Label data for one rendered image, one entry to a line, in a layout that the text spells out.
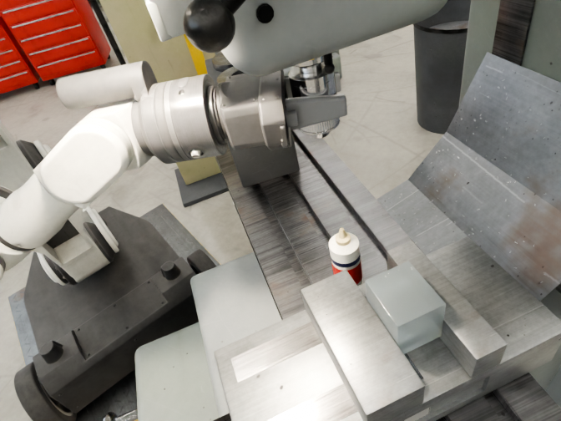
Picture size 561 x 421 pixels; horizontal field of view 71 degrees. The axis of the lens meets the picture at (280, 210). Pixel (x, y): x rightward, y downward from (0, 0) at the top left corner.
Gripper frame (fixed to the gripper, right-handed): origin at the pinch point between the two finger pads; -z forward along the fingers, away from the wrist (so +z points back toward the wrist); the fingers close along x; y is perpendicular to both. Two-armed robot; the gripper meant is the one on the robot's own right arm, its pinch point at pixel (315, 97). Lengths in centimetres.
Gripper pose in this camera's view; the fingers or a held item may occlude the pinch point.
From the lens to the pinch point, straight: 44.0
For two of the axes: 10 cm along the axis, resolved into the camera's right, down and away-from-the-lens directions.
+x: -0.1, -6.8, 7.3
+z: -9.8, 1.4, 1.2
